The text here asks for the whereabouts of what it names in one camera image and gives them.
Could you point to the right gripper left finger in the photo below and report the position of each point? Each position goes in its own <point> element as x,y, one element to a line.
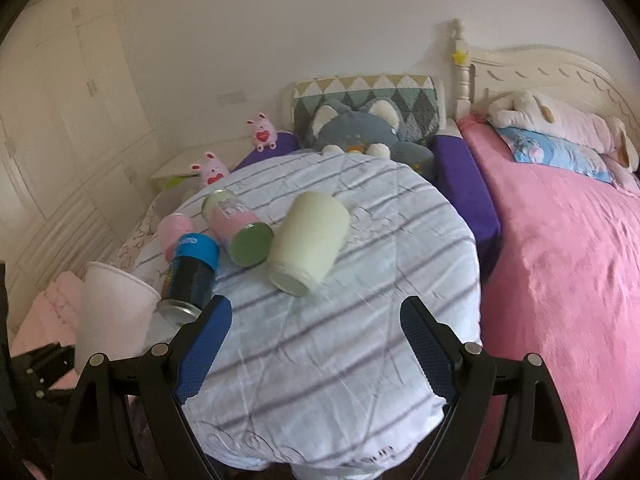
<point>168,375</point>

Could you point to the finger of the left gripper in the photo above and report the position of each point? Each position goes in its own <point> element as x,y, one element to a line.
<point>40,369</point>

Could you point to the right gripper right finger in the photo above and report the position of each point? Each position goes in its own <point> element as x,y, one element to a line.
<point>465,379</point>

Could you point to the white paper cup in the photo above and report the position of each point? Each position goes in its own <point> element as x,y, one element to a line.
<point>114,316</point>

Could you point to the pink cup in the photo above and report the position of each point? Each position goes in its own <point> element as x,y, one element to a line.
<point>169,231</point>

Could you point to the pale green cup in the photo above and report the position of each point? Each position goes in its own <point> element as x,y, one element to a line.
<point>307,243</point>

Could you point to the folded pink quilt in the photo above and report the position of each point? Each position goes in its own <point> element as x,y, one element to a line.
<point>53,316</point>

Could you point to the black blue spray can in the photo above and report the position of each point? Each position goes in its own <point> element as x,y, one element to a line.
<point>189,282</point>

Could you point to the heart patterned sheet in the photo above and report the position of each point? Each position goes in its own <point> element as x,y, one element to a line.
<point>126,255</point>

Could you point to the striped white tablecloth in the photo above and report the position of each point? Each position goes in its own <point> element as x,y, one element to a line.
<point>328,383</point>

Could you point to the pink bed blanket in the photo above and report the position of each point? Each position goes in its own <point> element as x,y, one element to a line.
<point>566,286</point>

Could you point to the pink green-capped canister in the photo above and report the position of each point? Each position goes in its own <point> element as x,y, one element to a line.
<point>245,238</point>

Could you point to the cream nightstand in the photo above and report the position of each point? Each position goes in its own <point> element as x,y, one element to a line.
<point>178,169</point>

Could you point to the pink bunny plush front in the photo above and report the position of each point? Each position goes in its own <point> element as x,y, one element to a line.
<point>209,170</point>

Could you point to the pink bunny plush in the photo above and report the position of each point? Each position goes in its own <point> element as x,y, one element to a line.
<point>209,170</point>
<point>264,133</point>

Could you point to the purple sheet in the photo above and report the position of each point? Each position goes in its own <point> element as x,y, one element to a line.
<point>465,185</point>

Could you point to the cream wardrobe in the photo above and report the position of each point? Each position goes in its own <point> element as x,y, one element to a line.
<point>77,150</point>

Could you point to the blue floral pillow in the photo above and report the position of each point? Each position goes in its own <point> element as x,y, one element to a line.
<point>530,147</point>

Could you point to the pink bunny plush rear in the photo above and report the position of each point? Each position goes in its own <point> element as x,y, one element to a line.
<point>264,133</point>

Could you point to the grey cat plush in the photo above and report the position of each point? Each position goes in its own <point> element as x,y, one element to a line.
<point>376,129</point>

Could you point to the white pink dog plush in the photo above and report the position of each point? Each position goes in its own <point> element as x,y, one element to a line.
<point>534,111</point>

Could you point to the diamond patterned cushion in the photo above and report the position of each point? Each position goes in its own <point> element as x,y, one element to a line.
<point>420,98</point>

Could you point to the cream wooden headboard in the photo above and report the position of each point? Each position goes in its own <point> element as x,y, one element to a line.
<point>562,74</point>

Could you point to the yellow star sticker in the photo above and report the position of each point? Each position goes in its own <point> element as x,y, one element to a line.
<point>461,58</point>

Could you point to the wall socket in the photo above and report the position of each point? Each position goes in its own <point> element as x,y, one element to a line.
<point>232,98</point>

